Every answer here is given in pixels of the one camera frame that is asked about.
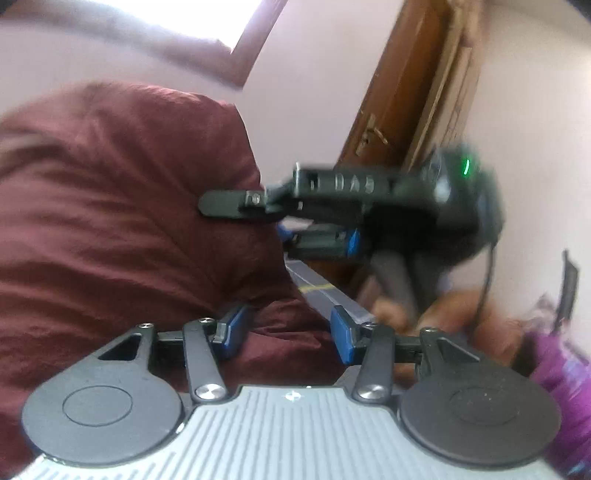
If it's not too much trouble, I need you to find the maroon garment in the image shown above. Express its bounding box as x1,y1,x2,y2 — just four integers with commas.
1,83,342,479

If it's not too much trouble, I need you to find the person's right hand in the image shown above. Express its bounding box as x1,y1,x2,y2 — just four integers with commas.
358,278,524,366

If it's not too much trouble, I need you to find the grey plaid bed sheet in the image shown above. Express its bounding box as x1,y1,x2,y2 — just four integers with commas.
284,259,376,324

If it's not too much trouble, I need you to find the brown wooden door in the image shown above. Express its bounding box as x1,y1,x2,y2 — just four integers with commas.
337,0,486,174

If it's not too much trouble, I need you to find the purple garment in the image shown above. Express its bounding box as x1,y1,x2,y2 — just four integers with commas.
526,294,591,480

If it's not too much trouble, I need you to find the brown wooden window frame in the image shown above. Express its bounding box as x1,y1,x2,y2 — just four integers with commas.
1,1,287,89

